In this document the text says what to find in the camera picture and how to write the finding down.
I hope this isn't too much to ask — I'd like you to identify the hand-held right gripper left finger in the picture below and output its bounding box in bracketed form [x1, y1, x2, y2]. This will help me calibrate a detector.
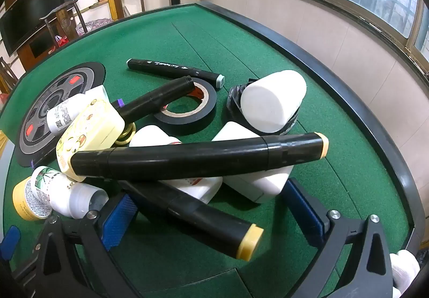
[13, 192, 141, 298]

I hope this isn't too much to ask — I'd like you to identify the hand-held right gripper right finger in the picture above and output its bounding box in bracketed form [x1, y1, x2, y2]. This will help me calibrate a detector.
[283, 178, 394, 298]

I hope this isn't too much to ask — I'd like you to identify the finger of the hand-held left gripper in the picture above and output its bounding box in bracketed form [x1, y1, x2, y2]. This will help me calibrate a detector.
[0, 226, 21, 260]

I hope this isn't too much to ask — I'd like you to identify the plain white charger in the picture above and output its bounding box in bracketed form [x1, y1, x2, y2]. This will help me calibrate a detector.
[211, 121, 295, 204]

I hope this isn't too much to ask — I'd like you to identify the white bottle yellow cap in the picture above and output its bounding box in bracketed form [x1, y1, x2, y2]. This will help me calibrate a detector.
[13, 165, 109, 222]

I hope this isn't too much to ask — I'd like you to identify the black marker yellow cap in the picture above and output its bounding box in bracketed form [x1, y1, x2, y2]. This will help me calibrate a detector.
[117, 180, 265, 262]

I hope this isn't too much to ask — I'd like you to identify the yellow tape ring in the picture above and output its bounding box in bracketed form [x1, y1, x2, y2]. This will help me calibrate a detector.
[115, 122, 137, 146]

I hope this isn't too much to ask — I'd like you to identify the white charger red print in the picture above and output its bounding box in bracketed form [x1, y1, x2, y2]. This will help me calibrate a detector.
[129, 125, 224, 205]

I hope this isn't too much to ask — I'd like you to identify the yellow cartoon print case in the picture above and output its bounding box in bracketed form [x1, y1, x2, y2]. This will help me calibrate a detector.
[55, 98, 126, 183]

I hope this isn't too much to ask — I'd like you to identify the black marker beige cap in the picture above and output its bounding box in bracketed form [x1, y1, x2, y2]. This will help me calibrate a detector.
[70, 132, 330, 182]

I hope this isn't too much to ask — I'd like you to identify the white cylindrical container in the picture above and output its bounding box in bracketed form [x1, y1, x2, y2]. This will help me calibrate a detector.
[241, 70, 308, 134]

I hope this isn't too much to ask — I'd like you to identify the white labelled bottle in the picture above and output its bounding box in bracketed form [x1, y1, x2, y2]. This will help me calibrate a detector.
[46, 85, 109, 133]

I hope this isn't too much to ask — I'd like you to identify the black marker purple end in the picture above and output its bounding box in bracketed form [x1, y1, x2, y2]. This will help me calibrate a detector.
[110, 76, 195, 125]

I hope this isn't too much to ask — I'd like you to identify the dark round tape roll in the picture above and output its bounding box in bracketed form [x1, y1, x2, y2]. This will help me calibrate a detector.
[226, 78, 299, 137]

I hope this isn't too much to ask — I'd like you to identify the black tape roll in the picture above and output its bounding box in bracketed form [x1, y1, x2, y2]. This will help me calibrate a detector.
[153, 78, 218, 136]

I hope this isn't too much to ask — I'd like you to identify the slim black marker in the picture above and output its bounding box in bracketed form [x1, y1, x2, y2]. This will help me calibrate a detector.
[127, 58, 226, 89]

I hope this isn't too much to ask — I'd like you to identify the white round object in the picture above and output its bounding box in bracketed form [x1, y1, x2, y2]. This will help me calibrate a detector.
[390, 249, 421, 298]

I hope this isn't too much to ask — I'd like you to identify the round tyre print mat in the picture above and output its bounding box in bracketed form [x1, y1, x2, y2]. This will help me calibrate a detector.
[14, 62, 106, 168]

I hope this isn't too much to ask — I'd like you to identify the dark wooden chair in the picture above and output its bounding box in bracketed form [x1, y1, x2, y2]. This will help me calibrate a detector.
[0, 57, 20, 92]
[39, 0, 88, 43]

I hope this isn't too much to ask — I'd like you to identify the purple patterned cloth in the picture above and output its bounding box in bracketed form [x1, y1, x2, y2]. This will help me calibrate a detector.
[75, 18, 113, 38]

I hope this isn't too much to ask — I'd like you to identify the black television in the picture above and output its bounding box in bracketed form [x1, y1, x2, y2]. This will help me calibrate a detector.
[0, 0, 72, 57]

